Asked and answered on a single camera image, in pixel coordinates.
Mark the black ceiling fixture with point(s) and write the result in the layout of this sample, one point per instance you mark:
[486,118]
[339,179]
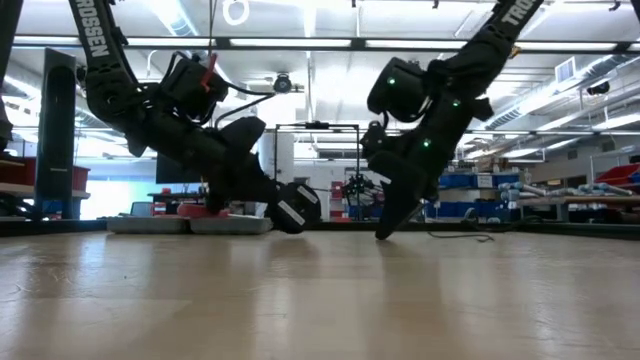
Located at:
[597,88]

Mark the small red clip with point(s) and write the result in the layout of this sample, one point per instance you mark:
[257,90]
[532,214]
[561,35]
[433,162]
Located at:
[208,72]

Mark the black aluminium table frame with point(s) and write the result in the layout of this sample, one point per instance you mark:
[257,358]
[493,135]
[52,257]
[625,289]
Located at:
[57,150]

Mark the small red drawers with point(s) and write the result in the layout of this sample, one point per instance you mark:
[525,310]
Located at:
[337,192]

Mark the red storage bins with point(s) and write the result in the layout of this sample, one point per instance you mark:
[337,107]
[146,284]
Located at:
[15,172]

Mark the grey plastic tool case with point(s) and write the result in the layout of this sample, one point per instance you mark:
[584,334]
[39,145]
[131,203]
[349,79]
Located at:
[150,225]

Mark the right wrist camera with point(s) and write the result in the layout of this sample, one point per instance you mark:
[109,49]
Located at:
[395,90]

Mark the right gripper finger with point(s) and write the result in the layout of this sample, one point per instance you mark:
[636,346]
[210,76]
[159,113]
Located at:
[400,195]

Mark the blue storage bins with labels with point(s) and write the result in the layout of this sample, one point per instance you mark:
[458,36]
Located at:
[455,180]

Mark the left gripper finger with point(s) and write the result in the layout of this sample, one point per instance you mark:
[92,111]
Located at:
[265,182]
[255,199]

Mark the hanging black camera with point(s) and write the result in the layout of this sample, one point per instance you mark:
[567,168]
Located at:
[282,82]

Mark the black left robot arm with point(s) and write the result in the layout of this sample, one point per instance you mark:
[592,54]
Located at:
[112,95]

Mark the red plastic bin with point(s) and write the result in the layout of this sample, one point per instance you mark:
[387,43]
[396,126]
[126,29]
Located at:
[617,175]

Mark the black monitor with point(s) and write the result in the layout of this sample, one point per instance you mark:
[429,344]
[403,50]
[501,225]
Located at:
[170,172]

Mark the cluttered wooden workbench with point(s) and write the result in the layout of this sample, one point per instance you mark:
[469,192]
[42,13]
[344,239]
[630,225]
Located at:
[575,201]

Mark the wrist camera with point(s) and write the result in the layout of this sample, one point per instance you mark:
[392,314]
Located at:
[395,90]
[192,87]

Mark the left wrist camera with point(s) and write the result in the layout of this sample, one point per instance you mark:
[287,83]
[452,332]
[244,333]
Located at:
[192,87]

